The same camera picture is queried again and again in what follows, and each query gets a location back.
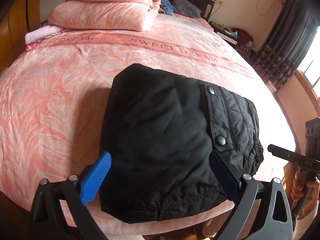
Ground black pants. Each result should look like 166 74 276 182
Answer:
99 64 264 223

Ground right hand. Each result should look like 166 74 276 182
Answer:
291 170 319 215

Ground pink bed cover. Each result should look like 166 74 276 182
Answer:
0 12 298 236

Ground dark patterned curtain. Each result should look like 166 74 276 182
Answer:
253 0 318 90

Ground red clothes pile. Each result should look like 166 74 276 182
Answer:
232 28 254 45

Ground dark nightstand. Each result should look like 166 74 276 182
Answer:
209 21 238 47

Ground pink white knitted cloth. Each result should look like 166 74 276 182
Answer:
25 25 66 45

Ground dark grey pillow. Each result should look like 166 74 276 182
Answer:
171 0 202 18

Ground folded pink quilt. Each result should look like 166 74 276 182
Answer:
48 0 161 31

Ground blue garment on bed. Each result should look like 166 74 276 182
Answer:
160 0 174 16

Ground wooden wardrobe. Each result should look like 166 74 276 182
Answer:
1 0 41 71

